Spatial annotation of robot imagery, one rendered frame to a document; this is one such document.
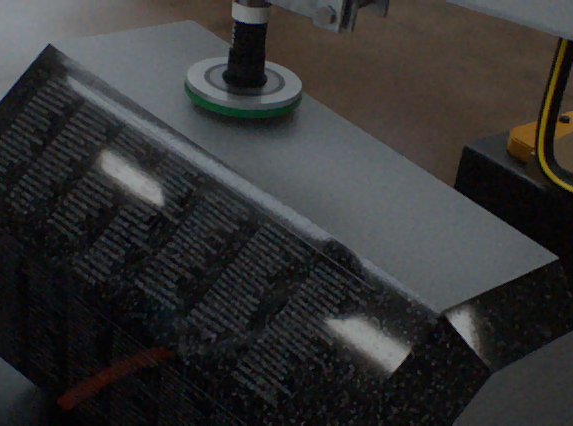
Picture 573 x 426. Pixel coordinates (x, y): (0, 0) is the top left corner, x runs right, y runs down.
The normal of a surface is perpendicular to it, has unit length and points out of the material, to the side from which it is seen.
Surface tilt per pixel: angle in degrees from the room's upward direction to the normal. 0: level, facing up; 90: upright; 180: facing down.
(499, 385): 90
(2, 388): 0
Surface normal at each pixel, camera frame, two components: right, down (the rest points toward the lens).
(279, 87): 0.11, -0.85
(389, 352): -0.44, -0.42
